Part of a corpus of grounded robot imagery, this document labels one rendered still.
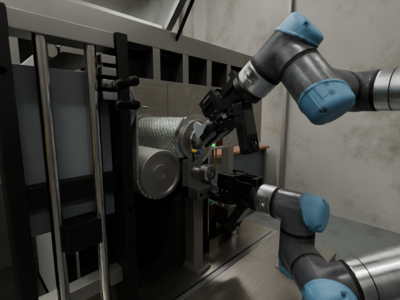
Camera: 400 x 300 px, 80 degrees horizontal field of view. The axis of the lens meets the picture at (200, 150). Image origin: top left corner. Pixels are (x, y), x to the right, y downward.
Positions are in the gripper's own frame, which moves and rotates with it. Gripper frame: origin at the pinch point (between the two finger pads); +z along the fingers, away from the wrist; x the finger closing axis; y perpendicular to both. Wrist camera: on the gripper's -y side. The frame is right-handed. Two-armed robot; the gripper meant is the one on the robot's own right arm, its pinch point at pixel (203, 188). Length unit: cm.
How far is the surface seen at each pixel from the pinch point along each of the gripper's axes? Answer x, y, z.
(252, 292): 6.9, -19.0, -22.9
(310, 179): -284, -67, 67
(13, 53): 40, 39, 31
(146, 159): 22.2, 12.7, -2.8
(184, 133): 11.1, 18.2, -3.5
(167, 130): 11.7, 18.9, 2.9
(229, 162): -72, -9, 46
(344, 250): -200, -109, 2
